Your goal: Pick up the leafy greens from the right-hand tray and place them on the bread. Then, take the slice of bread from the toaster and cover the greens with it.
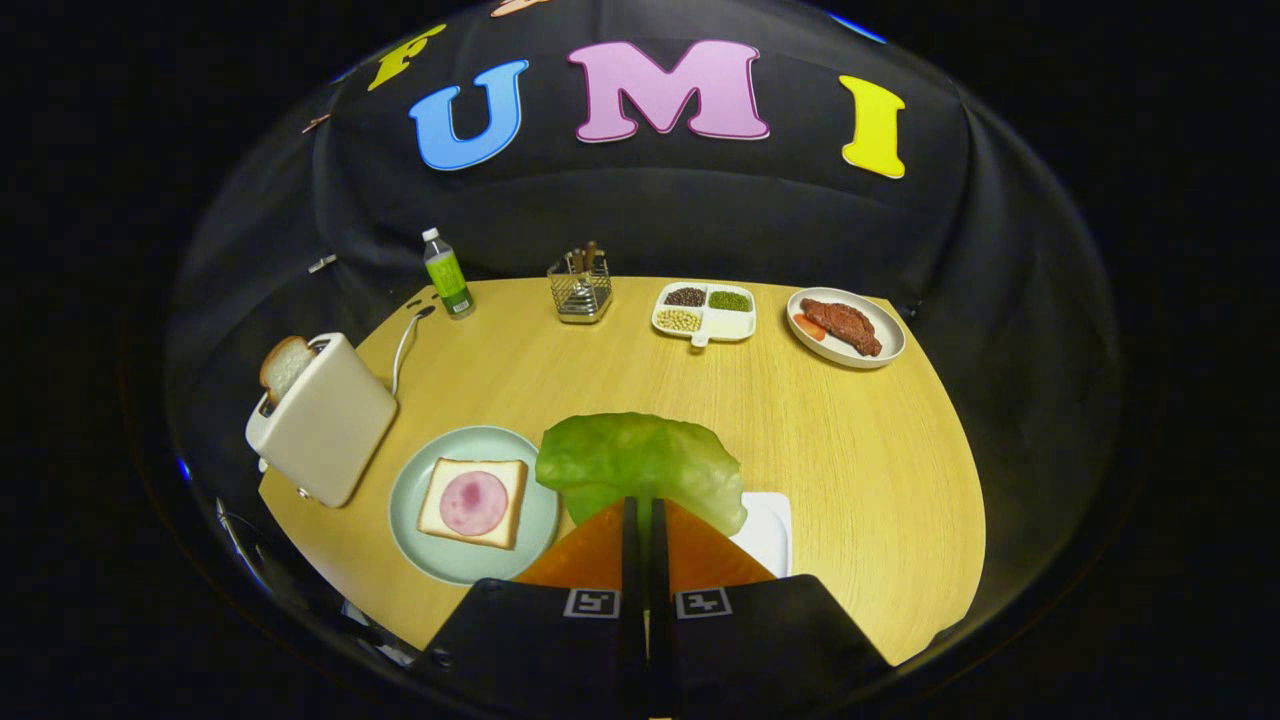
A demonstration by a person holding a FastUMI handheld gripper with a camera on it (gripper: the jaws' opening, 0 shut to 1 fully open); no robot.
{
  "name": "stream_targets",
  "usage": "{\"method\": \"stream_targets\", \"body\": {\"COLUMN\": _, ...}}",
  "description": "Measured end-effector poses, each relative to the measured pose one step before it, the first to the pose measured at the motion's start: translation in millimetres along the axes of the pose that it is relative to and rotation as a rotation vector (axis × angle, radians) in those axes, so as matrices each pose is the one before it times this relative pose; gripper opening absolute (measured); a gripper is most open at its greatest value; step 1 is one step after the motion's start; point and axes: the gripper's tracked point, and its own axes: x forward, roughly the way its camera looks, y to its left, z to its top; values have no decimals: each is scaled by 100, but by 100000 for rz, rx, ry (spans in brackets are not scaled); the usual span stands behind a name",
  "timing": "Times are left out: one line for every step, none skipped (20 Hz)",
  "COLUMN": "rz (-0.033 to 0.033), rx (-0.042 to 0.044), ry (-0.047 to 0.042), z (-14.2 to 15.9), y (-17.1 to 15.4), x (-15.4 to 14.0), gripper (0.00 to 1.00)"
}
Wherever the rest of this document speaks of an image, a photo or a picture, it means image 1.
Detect green lettuce leaf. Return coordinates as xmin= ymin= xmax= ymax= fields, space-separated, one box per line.
xmin=535 ymin=412 xmax=748 ymax=536

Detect wire utensil holder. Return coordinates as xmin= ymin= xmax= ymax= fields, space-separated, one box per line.
xmin=547 ymin=255 xmax=614 ymax=325

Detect white toaster cable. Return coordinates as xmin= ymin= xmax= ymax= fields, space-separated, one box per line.
xmin=391 ymin=305 xmax=437 ymax=397

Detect green label water bottle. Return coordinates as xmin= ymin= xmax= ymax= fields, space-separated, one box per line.
xmin=421 ymin=228 xmax=477 ymax=321

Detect pale green round plate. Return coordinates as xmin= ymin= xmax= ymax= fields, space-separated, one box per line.
xmin=388 ymin=426 xmax=561 ymax=586

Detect white square plate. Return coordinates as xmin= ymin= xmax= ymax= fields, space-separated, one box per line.
xmin=730 ymin=491 xmax=794 ymax=579

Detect toasted bread slice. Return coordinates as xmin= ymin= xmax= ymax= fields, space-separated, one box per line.
xmin=260 ymin=336 xmax=317 ymax=406

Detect black backdrop cloth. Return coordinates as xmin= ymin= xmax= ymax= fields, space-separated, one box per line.
xmin=165 ymin=0 xmax=1126 ymax=641

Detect bread slice with ham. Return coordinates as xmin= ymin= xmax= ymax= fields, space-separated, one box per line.
xmin=416 ymin=458 xmax=529 ymax=550

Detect brown steak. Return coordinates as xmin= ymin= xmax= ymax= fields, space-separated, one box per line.
xmin=799 ymin=298 xmax=883 ymax=358

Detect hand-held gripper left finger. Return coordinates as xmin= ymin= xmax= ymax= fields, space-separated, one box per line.
xmin=425 ymin=497 xmax=647 ymax=706

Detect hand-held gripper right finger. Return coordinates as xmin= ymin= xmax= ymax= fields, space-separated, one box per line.
xmin=650 ymin=497 xmax=893 ymax=716

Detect white round plate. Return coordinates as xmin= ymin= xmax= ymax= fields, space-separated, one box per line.
xmin=786 ymin=287 xmax=907 ymax=370

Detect white divided dish with beans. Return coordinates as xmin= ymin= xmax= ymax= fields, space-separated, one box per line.
xmin=651 ymin=281 xmax=758 ymax=349

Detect white toaster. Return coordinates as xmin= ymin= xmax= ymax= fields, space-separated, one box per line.
xmin=245 ymin=333 xmax=399 ymax=509

